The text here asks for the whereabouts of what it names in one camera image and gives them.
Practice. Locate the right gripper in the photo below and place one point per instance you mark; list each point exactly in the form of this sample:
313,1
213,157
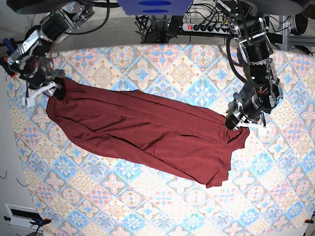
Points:
51,85

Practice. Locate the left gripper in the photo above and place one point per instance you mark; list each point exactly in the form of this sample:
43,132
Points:
248,113

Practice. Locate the dark red t-shirt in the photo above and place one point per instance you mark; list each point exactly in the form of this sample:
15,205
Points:
174,137

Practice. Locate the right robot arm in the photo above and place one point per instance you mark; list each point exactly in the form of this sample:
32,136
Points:
27,59

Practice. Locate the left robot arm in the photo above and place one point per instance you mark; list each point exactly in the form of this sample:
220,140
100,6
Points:
247,26

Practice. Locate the orange black clamp upper left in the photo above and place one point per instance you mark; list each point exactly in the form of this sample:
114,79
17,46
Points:
5,65

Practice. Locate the orange black clamp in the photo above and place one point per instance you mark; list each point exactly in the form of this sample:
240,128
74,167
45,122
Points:
5,65
39,222

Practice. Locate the black round stool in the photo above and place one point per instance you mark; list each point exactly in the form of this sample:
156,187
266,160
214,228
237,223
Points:
32,29

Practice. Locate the patterned tablecloth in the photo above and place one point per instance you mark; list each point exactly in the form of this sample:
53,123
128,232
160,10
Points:
271,185

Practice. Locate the white power strip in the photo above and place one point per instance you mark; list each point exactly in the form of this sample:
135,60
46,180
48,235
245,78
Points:
190,27

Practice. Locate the orange clamp lower right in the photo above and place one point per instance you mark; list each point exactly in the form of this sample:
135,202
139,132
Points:
309,221

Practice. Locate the white floor box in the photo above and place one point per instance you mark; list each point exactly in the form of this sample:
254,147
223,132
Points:
23,212

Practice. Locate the orange black clamp lower left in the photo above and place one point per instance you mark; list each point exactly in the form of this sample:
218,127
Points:
39,222

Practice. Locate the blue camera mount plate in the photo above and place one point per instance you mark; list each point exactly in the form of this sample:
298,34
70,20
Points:
155,7

